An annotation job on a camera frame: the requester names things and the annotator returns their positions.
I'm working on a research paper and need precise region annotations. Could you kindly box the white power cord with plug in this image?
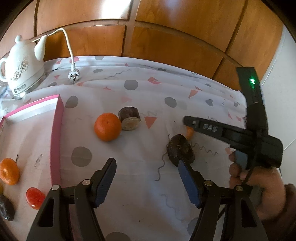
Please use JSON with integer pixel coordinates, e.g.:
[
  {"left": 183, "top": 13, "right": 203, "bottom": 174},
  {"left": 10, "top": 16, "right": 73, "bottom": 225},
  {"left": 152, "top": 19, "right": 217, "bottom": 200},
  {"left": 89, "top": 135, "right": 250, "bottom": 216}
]
[{"left": 32, "top": 28, "right": 81, "bottom": 84}]

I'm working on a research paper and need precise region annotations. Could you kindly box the dark round mangosteen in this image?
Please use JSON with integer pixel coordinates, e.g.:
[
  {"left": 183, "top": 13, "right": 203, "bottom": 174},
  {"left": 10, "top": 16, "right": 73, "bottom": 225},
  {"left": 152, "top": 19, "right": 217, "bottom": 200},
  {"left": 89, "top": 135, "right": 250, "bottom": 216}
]
[{"left": 0, "top": 194, "right": 15, "bottom": 221}]

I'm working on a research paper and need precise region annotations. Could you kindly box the dark brown oval fruit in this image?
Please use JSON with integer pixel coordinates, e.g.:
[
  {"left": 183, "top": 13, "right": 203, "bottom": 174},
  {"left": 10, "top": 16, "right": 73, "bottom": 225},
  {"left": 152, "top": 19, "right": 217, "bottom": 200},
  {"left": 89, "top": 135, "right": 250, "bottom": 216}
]
[{"left": 166, "top": 134, "right": 195, "bottom": 167}]

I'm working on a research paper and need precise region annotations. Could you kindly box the patterned white tablecloth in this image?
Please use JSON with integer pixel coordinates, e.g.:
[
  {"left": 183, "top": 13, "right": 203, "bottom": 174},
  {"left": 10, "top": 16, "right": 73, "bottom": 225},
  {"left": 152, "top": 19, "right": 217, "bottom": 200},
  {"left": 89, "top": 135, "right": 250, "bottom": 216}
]
[{"left": 1, "top": 56, "right": 245, "bottom": 240}]

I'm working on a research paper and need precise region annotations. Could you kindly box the small red tomato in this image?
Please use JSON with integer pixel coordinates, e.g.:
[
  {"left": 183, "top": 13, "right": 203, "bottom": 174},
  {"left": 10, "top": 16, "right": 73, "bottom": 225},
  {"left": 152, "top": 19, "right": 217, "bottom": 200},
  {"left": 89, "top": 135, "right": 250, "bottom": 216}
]
[{"left": 26, "top": 187, "right": 46, "bottom": 210}]

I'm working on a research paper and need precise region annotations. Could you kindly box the white ceramic electric kettle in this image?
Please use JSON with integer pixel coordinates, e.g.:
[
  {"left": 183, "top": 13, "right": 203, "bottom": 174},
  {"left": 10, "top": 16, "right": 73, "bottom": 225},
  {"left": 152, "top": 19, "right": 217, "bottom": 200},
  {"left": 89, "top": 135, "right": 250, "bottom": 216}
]
[{"left": 1, "top": 35, "right": 48, "bottom": 97}]

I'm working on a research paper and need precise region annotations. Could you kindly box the pink shallow box tray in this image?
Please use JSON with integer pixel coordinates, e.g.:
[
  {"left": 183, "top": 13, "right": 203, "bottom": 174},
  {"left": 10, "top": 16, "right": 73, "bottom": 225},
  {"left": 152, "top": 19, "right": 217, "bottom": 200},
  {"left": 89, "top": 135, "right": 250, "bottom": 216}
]
[{"left": 0, "top": 94, "right": 64, "bottom": 223}]

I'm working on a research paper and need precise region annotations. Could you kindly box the orange tangerine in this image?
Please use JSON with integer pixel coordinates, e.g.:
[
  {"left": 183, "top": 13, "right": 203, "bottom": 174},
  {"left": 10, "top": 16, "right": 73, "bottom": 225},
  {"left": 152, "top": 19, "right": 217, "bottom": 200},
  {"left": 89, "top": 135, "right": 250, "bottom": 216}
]
[
  {"left": 0, "top": 158, "right": 20, "bottom": 185},
  {"left": 94, "top": 113, "right": 122, "bottom": 142}
]

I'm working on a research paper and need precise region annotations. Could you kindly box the person's right hand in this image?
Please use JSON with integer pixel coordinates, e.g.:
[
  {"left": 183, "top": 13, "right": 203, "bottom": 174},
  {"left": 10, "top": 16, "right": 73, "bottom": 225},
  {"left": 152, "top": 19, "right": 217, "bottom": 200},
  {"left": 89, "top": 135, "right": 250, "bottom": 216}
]
[{"left": 228, "top": 151, "right": 287, "bottom": 220}]

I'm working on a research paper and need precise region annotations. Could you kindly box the orange carrot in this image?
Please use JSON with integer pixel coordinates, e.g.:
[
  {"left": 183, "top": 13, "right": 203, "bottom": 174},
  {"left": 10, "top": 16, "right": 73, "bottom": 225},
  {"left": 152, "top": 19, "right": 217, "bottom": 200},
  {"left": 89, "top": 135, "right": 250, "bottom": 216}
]
[{"left": 186, "top": 126, "right": 195, "bottom": 141}]

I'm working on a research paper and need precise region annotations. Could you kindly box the small dark cut log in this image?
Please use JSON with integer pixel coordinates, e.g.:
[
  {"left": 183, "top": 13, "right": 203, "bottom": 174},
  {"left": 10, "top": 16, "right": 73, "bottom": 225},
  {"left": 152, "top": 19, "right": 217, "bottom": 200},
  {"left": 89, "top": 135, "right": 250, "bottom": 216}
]
[{"left": 118, "top": 106, "right": 141, "bottom": 131}]

